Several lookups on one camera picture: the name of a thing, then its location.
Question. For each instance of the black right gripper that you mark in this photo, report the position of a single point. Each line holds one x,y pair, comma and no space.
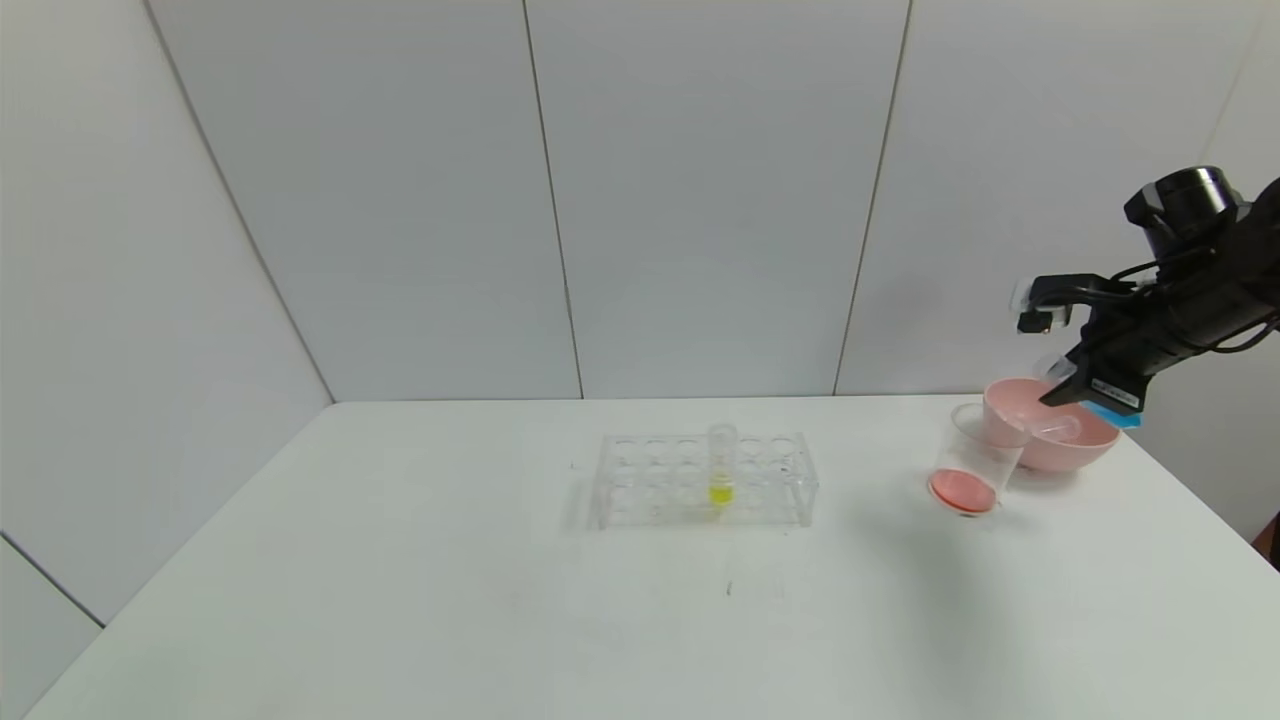
1108,385

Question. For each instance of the red pigment test tube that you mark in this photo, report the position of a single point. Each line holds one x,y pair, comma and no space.
1060,430

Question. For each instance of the blue pigment test tube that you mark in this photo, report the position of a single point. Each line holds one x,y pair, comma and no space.
1120,416

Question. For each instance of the yellow pigment test tube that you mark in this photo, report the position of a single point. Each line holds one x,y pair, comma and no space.
721,492

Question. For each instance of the clear acrylic test tube rack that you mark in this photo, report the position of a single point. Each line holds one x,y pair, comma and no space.
660,500

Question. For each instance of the pink bowl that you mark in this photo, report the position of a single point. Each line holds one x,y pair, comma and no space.
1060,450

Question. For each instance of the clear plastic beaker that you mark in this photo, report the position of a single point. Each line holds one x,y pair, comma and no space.
965,490

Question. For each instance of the brown object at table edge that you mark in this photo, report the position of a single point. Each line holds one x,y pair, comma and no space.
1270,545

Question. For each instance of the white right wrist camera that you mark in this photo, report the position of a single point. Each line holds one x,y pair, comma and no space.
1030,305

